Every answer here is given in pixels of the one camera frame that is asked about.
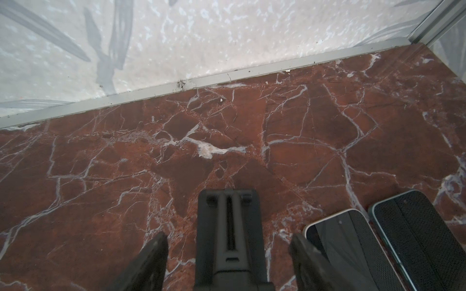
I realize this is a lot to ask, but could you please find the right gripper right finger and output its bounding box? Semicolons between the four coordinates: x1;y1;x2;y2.
288;234;355;291

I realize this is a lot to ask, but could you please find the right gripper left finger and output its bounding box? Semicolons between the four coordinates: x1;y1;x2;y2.
107;232;169;291

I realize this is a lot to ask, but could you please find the large black phone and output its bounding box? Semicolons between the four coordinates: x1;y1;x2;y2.
303;209;405;291

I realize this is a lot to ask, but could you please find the black stand back right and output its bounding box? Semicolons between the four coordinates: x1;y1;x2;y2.
193;189;275;291

